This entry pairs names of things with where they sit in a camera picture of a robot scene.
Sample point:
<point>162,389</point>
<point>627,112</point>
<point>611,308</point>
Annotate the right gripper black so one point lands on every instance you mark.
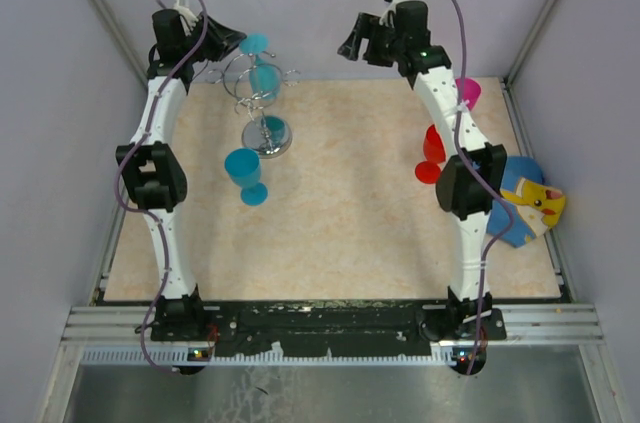
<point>366,27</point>

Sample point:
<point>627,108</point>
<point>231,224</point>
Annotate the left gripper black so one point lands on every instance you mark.
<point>221,38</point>

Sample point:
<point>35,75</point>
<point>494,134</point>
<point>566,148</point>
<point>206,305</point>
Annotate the teal wine glass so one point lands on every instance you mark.
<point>263,77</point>

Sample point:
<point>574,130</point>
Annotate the blue wine glass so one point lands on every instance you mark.
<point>243,167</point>

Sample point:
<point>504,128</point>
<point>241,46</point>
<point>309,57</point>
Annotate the pink wine glass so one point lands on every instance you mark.
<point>471,91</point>

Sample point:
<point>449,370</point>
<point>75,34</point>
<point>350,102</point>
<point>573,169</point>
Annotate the red wine glass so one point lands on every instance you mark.
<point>429,170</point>

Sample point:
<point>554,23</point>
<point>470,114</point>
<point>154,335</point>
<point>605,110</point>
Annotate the blue Pikachu cloth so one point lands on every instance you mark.
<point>535,206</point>

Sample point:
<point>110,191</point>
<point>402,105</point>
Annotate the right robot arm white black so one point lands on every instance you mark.
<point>470,180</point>

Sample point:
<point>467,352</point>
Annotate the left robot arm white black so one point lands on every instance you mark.
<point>148,168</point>

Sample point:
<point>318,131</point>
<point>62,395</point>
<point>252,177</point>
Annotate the chrome wine glass rack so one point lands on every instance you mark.
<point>265,133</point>

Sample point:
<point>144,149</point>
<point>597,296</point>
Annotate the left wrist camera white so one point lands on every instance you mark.
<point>188,17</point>

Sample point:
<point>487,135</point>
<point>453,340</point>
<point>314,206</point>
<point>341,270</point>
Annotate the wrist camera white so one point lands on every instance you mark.
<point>387,17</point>
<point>188,17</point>

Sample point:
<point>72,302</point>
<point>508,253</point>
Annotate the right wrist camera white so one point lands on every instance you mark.
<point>387,17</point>

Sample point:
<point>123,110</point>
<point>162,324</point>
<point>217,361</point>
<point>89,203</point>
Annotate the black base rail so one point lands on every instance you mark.
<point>345,327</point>

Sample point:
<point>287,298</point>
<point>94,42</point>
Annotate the white cable duct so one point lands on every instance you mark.
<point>193,357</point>

